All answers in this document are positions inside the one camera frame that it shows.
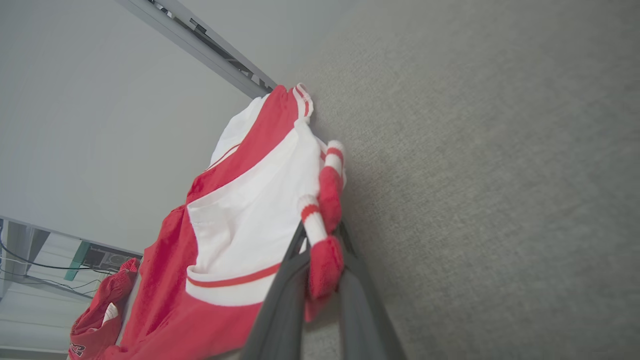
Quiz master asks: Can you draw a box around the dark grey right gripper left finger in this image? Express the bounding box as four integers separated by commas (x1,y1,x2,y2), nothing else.
240,222,313,360

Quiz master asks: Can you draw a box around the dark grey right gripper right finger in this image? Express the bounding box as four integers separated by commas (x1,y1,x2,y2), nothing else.
337,222,407,360

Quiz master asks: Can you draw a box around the red white striped jersey top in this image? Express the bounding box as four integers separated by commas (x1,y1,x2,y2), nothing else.
100,82,347,360

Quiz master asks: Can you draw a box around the red and white jersey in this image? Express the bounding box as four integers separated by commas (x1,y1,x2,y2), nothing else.
68,257,142,360

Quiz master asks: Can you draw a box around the grey device box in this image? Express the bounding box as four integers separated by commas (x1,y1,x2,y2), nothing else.
82,246,132,274

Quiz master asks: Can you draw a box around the teal metal bracket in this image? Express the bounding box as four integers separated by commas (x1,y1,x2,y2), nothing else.
63,241,92,282

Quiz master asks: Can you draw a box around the black floor cable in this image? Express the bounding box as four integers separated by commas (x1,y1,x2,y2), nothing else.
0,225,117,297

